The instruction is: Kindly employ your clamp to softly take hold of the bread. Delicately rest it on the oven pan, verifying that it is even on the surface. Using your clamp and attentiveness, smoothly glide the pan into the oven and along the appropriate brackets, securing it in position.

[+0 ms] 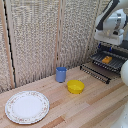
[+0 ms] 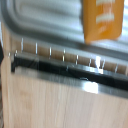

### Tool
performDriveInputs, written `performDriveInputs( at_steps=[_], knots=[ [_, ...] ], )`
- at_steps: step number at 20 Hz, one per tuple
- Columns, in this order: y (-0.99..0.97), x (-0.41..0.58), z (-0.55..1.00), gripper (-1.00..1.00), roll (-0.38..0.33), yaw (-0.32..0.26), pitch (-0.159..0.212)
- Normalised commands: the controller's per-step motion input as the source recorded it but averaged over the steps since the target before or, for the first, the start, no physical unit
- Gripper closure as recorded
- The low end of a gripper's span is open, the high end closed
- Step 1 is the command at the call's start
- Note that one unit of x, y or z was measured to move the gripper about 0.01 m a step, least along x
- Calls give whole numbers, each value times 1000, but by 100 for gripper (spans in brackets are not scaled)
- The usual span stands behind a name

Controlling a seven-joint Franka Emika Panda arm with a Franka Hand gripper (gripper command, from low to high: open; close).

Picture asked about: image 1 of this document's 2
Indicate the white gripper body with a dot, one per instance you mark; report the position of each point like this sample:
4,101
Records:
108,36

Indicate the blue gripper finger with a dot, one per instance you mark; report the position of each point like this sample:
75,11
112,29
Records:
99,45
110,49

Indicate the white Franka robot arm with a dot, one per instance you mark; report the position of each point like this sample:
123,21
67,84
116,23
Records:
111,18

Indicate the black dish rack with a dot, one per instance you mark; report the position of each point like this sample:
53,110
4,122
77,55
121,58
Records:
100,66

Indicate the yellow bowl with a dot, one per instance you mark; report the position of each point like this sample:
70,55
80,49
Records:
75,86

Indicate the blue cup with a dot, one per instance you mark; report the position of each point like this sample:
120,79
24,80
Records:
60,74

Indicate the white patterned plate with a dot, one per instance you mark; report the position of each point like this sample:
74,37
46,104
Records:
27,107

